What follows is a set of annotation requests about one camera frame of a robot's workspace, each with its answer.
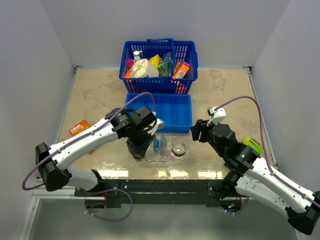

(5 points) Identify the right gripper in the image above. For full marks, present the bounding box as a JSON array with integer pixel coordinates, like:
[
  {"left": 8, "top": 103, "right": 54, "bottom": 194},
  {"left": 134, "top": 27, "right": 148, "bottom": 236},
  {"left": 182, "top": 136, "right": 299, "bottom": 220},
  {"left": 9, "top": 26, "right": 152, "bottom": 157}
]
[{"left": 190, "top": 117, "right": 226, "bottom": 158}]

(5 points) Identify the white orange toothpaste tube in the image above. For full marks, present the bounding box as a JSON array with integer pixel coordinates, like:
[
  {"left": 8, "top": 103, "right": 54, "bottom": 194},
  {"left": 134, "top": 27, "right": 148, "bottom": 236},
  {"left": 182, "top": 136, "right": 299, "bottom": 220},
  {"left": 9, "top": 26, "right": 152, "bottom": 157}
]
[{"left": 160, "top": 134, "right": 168, "bottom": 154}]

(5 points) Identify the clear small textured tray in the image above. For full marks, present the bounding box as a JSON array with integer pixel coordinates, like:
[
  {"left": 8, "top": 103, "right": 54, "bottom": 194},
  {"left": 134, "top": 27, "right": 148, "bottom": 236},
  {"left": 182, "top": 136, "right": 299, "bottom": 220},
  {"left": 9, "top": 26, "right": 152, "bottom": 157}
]
[{"left": 145, "top": 142, "right": 175, "bottom": 164}]

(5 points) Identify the clear blue banded cup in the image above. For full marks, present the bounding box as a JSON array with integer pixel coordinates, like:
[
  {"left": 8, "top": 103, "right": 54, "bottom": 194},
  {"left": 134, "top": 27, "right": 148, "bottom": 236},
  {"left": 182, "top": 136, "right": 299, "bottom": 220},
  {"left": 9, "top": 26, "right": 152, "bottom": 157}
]
[{"left": 171, "top": 136, "right": 190, "bottom": 159}]

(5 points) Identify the dark brown banded cup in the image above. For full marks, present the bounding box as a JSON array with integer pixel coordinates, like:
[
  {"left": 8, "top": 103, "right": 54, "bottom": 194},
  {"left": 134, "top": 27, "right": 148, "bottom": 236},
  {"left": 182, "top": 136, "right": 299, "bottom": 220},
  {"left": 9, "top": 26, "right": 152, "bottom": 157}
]
[{"left": 132, "top": 153, "right": 145, "bottom": 162}]

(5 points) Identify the pink toothbrush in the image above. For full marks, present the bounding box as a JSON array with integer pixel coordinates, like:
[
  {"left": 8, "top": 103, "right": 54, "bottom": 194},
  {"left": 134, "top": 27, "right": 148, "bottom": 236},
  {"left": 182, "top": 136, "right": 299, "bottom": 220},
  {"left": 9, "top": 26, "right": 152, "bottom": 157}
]
[{"left": 160, "top": 148, "right": 173, "bottom": 158}]

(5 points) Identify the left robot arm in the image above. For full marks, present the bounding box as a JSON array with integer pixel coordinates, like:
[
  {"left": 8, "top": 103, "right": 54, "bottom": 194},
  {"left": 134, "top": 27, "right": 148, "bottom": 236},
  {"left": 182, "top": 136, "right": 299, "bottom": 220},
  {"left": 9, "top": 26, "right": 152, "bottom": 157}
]
[{"left": 35, "top": 105, "right": 164, "bottom": 196}]

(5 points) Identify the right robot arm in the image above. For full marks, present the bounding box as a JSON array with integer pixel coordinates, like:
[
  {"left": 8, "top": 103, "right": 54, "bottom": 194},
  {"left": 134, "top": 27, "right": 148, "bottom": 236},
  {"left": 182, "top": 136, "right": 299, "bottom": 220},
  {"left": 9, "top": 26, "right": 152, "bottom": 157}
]
[{"left": 190, "top": 119, "right": 320, "bottom": 235}]

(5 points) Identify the clear oval textured tray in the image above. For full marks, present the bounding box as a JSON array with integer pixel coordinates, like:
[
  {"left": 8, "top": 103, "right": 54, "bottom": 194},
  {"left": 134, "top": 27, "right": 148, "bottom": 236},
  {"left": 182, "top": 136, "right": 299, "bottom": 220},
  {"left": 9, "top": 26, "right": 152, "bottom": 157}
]
[{"left": 133, "top": 139, "right": 190, "bottom": 165}]

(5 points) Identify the blue compartment organizer bin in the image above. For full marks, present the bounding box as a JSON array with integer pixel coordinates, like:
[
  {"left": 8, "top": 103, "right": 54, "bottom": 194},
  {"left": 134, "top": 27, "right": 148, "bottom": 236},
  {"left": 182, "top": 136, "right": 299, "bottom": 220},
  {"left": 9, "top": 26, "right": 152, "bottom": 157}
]
[{"left": 124, "top": 92, "right": 193, "bottom": 134}]

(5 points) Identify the orange white carton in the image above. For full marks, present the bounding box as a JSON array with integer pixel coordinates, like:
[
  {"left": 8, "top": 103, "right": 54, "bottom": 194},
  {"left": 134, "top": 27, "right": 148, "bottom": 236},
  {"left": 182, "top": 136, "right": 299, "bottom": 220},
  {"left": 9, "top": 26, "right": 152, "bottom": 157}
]
[{"left": 172, "top": 61, "right": 191, "bottom": 79}]

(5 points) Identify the green yellow razor package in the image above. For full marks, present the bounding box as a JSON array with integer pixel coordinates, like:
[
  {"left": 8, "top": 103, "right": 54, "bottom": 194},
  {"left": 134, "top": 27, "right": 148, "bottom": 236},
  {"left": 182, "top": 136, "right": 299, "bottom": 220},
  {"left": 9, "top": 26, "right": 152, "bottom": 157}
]
[{"left": 242, "top": 136, "right": 264, "bottom": 154}]

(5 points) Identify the orange box on table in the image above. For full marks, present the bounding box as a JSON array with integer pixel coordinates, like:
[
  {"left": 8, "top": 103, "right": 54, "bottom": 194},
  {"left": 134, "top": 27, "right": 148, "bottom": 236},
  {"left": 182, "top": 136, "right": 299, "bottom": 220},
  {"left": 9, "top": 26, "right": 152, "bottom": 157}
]
[{"left": 69, "top": 119, "right": 97, "bottom": 155}]

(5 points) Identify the green sponge package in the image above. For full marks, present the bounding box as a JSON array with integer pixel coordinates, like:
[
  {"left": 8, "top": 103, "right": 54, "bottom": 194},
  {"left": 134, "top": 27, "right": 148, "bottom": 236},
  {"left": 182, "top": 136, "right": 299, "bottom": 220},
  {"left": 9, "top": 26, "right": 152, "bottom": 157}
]
[{"left": 157, "top": 51, "right": 173, "bottom": 76}]

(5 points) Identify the orange scrub package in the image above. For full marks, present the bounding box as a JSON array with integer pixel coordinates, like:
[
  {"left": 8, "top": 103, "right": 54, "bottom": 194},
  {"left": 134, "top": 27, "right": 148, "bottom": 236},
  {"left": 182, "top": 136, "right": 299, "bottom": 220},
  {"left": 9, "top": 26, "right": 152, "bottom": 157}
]
[{"left": 124, "top": 67, "right": 133, "bottom": 78}]

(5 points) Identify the blue plastic shopping basket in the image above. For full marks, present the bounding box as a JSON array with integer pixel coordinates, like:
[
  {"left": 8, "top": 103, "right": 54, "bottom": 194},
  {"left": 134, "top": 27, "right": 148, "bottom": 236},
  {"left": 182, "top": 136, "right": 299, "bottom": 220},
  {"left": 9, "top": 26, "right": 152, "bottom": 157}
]
[{"left": 119, "top": 38, "right": 199, "bottom": 94}]

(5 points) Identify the cream paper bag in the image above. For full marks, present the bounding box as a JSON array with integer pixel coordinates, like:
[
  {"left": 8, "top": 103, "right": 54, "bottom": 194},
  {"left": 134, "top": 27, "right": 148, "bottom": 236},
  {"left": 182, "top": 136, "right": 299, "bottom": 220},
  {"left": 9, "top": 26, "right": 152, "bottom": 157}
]
[{"left": 131, "top": 59, "right": 159, "bottom": 78}]

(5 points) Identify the yellow snack packet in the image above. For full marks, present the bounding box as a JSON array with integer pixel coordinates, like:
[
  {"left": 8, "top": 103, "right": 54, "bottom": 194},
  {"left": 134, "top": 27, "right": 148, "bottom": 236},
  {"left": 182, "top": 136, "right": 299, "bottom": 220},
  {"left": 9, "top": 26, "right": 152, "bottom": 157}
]
[{"left": 149, "top": 54, "right": 162, "bottom": 68}]

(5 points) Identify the pink box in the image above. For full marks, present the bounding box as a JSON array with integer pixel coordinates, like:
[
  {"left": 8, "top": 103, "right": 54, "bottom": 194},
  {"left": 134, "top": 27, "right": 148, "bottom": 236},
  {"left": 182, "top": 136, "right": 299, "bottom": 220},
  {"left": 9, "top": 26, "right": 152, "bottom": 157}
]
[{"left": 126, "top": 58, "right": 135, "bottom": 71}]

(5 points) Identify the white pump bottle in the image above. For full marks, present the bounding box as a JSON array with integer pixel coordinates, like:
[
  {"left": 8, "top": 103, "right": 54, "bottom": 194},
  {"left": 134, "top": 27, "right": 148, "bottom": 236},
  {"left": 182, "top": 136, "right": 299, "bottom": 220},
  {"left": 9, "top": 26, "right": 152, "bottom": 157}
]
[{"left": 133, "top": 50, "right": 142, "bottom": 63}]

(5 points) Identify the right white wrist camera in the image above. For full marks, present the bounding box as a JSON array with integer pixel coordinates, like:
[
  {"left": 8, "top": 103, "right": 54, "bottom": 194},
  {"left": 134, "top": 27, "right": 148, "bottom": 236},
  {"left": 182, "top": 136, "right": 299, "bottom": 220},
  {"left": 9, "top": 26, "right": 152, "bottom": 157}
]
[{"left": 207, "top": 106, "right": 227, "bottom": 126}]

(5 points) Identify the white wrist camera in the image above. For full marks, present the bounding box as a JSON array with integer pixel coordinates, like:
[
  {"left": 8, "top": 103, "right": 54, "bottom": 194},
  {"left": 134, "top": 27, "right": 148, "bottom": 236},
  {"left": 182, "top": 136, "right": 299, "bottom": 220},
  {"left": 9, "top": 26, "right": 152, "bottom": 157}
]
[
  {"left": 148, "top": 117, "right": 165, "bottom": 135},
  {"left": 207, "top": 106, "right": 227, "bottom": 126}
]

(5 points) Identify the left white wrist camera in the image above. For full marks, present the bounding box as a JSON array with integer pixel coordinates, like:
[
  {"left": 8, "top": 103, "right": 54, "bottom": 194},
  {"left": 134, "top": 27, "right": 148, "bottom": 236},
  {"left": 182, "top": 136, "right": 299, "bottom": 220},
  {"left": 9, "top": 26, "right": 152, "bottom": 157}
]
[{"left": 148, "top": 117, "right": 165, "bottom": 135}]

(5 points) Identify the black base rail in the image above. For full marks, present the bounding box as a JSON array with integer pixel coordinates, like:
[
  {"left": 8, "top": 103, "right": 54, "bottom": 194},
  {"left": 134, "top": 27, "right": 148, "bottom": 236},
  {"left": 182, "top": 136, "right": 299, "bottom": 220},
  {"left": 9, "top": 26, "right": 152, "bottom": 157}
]
[{"left": 74, "top": 179, "right": 224, "bottom": 208}]

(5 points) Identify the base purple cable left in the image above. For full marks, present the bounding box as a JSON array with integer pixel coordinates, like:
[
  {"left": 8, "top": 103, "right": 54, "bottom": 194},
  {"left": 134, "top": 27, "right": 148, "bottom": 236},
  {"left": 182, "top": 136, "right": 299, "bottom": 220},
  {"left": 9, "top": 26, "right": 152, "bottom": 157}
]
[{"left": 84, "top": 188, "right": 135, "bottom": 222}]

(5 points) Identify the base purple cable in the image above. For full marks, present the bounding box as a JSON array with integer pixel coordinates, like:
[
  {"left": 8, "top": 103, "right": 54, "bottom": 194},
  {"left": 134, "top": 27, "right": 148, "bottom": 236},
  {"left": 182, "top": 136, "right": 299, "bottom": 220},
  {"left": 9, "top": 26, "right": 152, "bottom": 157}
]
[
  {"left": 84, "top": 188, "right": 135, "bottom": 222},
  {"left": 223, "top": 196, "right": 250, "bottom": 216}
]

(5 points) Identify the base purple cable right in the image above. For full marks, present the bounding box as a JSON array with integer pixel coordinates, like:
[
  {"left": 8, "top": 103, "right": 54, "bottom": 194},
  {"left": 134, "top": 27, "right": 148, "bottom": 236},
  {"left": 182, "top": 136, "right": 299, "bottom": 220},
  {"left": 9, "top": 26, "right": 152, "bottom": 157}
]
[{"left": 223, "top": 196, "right": 250, "bottom": 216}]

